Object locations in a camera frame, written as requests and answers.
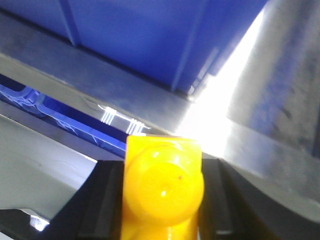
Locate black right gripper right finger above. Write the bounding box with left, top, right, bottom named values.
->
left=199, top=158, right=320, bottom=240

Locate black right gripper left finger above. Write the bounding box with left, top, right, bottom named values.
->
left=37, top=160, right=124, bottom=240

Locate yellow toy brick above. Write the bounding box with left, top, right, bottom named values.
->
left=120, top=135, right=205, bottom=240

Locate lower blue bin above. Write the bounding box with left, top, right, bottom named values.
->
left=0, top=75, right=128, bottom=158

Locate blue bin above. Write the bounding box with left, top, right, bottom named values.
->
left=0, top=0, right=266, bottom=95
left=0, top=75, right=128, bottom=158

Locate upper blue bin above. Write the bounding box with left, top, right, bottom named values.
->
left=0, top=0, right=266, bottom=95

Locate grey metal shelf rack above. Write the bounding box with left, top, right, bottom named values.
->
left=0, top=12, right=320, bottom=222

